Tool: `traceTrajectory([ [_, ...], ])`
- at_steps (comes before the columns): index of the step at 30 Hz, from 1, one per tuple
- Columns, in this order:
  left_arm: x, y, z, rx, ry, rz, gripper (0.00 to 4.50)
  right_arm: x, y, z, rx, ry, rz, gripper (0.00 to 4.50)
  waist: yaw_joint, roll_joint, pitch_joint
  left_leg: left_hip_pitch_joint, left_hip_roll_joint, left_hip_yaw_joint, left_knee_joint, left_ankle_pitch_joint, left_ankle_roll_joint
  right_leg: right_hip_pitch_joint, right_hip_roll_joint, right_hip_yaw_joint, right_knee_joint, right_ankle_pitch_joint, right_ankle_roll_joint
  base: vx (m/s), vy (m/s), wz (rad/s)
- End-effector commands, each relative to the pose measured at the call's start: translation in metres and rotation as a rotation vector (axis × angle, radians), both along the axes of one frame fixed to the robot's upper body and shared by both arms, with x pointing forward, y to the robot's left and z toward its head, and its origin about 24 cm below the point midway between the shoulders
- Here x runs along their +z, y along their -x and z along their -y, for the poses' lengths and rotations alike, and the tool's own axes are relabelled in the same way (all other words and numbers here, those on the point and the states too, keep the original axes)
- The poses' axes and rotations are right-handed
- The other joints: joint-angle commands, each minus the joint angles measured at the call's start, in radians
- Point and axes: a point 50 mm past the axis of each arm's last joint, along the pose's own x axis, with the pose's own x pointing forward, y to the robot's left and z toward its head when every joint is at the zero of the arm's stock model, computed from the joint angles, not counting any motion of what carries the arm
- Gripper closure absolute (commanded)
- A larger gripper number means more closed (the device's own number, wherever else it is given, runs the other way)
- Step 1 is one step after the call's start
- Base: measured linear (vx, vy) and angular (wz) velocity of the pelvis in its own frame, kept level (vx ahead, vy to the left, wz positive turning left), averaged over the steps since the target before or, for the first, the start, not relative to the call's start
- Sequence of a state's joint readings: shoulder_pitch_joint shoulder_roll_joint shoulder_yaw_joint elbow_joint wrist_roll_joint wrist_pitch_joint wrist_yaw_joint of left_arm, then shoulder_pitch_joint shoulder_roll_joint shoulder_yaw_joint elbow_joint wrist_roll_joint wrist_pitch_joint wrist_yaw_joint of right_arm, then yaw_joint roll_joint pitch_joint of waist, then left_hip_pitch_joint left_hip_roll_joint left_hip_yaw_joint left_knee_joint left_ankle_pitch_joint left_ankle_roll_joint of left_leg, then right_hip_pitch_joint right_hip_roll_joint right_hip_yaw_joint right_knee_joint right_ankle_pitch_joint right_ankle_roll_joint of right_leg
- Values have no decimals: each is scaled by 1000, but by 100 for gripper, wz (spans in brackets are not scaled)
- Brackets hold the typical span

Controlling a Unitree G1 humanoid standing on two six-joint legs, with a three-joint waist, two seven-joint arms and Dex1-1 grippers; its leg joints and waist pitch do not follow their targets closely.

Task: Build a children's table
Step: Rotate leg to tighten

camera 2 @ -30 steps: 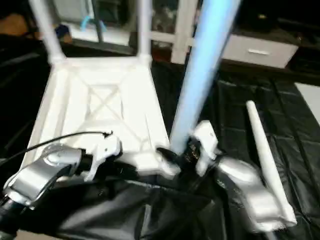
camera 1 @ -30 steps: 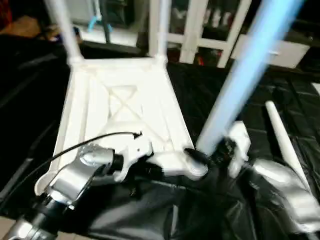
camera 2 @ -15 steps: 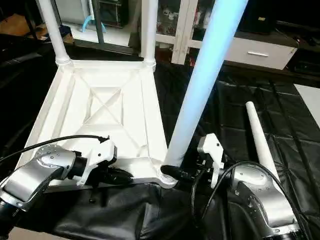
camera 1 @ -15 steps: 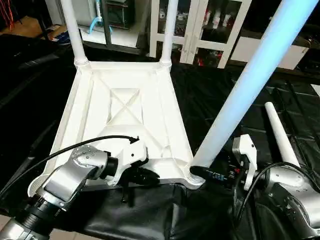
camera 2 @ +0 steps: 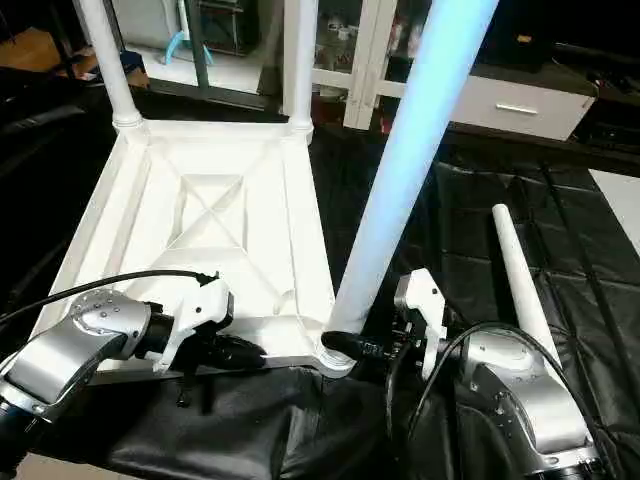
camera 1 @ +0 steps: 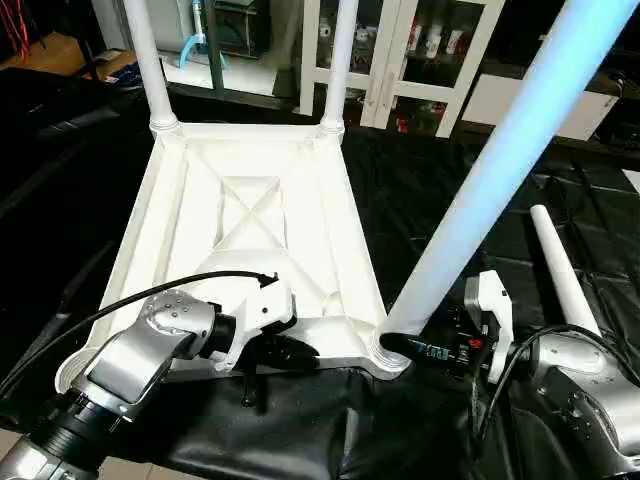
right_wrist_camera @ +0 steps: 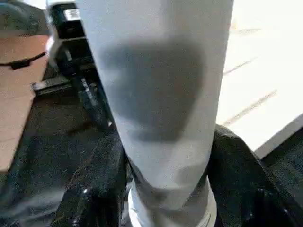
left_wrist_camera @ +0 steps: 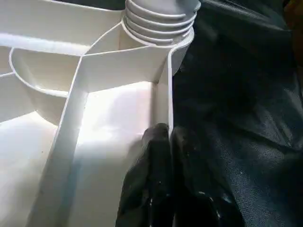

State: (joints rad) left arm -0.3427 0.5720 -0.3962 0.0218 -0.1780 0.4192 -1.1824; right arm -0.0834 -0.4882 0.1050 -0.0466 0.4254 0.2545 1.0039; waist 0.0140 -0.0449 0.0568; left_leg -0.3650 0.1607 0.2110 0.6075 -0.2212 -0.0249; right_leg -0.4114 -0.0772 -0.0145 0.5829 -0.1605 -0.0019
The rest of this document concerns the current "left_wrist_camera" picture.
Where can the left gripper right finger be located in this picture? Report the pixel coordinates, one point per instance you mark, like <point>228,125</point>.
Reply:
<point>203,189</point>

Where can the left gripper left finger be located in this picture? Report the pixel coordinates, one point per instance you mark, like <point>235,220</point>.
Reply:
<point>144,184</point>

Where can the white plastic table top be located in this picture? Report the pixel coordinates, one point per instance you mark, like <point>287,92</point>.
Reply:
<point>104,123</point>

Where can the white plastic table leg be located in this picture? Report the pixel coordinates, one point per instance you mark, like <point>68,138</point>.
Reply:
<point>161,21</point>

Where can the black work mat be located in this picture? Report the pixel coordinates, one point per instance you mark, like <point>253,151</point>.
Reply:
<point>246,118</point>

